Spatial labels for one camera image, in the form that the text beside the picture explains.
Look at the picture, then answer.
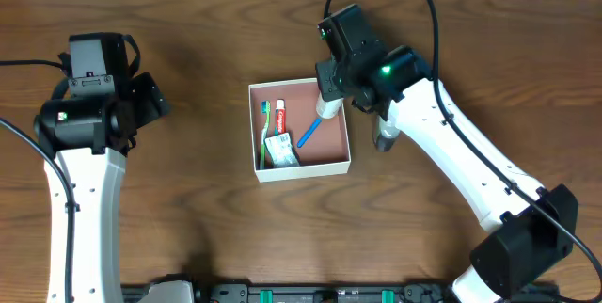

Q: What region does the white lotion tube gold cap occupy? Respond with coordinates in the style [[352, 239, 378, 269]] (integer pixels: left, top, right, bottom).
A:
[[316, 95, 343, 120]]

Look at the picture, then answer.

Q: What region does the blue disposable razor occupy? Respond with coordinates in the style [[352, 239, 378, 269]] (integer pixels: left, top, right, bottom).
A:
[[296, 118, 322, 148]]

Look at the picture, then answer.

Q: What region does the teal red toothpaste tube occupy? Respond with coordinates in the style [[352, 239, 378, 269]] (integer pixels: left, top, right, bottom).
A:
[[275, 99, 286, 135]]

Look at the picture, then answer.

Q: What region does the white box brown inside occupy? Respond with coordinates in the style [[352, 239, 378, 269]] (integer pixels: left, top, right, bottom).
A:
[[248, 78, 351, 183]]

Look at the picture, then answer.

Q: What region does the white green toothbrush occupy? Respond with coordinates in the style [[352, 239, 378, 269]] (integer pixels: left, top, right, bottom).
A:
[[260, 100, 271, 169]]

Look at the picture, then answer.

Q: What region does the green white soap packet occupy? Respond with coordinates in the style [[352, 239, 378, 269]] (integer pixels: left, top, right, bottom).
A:
[[264, 133, 300, 168]]

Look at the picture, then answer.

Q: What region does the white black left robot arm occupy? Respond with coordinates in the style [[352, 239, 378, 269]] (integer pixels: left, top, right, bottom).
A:
[[34, 32, 169, 302]]

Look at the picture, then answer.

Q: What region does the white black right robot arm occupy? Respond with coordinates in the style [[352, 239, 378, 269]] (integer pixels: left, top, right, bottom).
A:
[[316, 5, 578, 302]]

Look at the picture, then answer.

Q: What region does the clear dark foam pump bottle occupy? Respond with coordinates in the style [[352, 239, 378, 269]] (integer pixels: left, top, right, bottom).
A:
[[372, 115, 401, 152]]

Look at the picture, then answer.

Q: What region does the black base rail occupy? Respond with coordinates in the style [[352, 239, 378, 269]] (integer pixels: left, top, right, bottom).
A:
[[120, 273, 562, 303]]

